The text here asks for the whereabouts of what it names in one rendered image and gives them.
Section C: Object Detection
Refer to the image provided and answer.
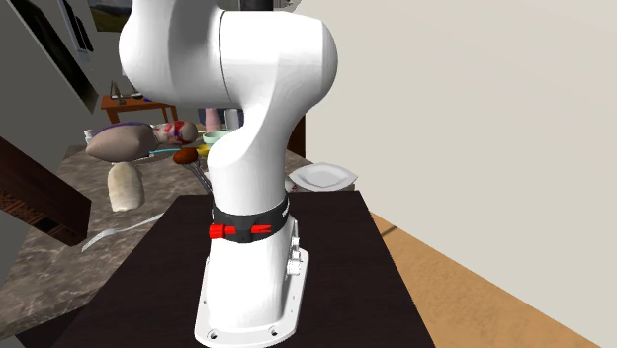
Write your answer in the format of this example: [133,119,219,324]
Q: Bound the white square plate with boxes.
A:
[288,162,359,191]

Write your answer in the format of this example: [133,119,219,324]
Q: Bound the white cylindrical container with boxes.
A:
[224,108,245,131]

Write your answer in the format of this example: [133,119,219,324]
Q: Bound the mint green bowl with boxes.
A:
[202,130,231,149]

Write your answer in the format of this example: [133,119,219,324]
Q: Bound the dark robot stand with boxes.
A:
[51,190,437,348]

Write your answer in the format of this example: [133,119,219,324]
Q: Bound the pink vase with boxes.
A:
[204,107,224,131]

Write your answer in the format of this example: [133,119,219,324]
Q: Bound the cream cloth sack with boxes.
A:
[107,161,146,213]

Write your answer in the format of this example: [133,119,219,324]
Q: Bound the beige and purple oval object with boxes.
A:
[85,122,160,163]

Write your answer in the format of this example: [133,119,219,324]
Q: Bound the orange wooden side table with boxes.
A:
[100,94,179,125]

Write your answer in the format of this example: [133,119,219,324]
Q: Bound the silver fork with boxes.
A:
[80,212,165,253]

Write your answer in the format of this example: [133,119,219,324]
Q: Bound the dark wooden cabinet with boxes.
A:
[0,135,93,247]

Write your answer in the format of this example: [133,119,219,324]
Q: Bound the white-framed window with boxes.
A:
[57,0,95,63]

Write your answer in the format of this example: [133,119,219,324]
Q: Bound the brown-headed utensil with metal handle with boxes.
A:
[172,146,214,195]

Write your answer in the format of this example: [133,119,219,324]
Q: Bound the landscape wall picture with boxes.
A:
[87,0,133,34]

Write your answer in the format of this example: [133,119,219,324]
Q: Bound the dark wall picture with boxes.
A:
[10,0,100,115]

